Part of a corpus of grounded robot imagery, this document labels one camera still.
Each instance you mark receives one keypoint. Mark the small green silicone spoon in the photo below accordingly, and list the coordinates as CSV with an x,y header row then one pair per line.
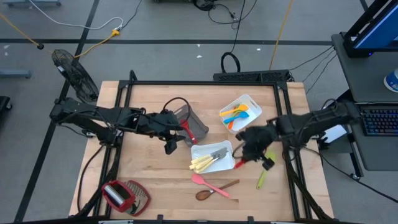
x,y
235,109

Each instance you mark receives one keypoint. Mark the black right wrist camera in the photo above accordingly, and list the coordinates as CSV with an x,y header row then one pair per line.
x,y
268,164

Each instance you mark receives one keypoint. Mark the large green silicone spoon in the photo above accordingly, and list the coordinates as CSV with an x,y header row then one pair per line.
x,y
262,179

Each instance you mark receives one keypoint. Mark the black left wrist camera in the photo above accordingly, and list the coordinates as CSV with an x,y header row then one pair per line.
x,y
171,147

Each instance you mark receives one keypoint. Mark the black floor fan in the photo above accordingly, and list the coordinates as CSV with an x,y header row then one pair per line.
x,y
74,74

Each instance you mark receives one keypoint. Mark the pink silicone spatula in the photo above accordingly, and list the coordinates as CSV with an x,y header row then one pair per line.
x,y
199,179

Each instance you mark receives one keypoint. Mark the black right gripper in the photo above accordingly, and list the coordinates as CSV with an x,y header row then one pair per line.
x,y
258,140

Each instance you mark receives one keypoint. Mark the small blue silicone spoon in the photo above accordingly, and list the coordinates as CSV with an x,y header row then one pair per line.
x,y
241,115

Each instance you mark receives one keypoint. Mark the black keyboard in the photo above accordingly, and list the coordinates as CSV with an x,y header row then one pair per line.
x,y
379,121

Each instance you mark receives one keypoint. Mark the large red silicone spoon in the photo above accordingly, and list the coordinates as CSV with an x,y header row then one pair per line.
x,y
191,137

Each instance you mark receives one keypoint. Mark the white and blue container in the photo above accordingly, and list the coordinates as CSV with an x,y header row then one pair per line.
x,y
392,81

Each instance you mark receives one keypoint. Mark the brown wooden spoon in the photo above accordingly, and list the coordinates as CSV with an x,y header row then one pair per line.
x,y
203,195

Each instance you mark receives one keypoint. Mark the computer monitor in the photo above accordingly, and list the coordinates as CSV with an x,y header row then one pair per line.
x,y
379,31

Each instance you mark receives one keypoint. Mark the black perforated bar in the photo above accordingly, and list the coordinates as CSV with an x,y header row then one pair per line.
x,y
248,76

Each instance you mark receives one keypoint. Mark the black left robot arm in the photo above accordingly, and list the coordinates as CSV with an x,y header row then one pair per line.
x,y
93,113

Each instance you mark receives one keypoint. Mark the white flat sheet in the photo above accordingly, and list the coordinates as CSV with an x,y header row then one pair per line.
x,y
335,133

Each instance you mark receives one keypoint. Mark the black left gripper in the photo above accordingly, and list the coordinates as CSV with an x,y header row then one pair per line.
x,y
161,123

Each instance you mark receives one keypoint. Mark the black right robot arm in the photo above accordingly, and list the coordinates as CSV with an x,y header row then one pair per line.
x,y
311,121

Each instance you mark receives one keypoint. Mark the black aluminium table frame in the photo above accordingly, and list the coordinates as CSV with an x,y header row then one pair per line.
x,y
202,83

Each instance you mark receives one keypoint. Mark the grey translucent plastic bin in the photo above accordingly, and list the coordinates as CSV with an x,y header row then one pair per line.
x,y
200,127

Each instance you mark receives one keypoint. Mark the yellow silicone spatula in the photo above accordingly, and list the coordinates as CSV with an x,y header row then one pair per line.
x,y
241,108

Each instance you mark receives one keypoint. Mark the black monitor stand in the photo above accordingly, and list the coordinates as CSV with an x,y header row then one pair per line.
x,y
357,46

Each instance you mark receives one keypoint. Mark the grey computer desk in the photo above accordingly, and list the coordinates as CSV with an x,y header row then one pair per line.
x,y
367,81

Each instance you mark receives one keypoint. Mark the small orange silicone spoon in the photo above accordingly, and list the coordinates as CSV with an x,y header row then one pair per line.
x,y
231,125

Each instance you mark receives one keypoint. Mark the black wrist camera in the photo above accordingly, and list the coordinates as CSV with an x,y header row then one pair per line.
x,y
171,147
268,164

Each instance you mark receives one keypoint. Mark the grey stand foot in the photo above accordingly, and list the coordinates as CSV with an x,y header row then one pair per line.
x,y
15,73

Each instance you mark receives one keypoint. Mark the red box grater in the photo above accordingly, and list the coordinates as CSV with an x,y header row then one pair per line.
x,y
124,196

